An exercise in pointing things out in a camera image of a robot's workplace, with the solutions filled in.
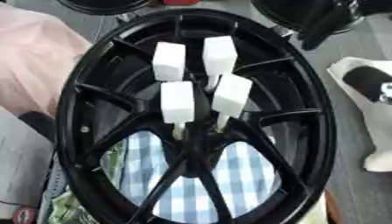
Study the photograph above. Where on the black spoked wheel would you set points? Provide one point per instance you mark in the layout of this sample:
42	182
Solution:
102	96

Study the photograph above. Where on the red object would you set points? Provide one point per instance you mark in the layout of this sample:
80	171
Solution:
179	2

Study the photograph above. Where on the black round wheel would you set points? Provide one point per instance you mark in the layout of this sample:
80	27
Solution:
107	5
311	14

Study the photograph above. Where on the white pin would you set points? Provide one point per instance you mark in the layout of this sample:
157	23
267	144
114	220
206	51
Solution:
231	94
177	102
220	55
169	61

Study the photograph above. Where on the white and black object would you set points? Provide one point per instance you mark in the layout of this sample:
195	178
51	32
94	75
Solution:
365	96

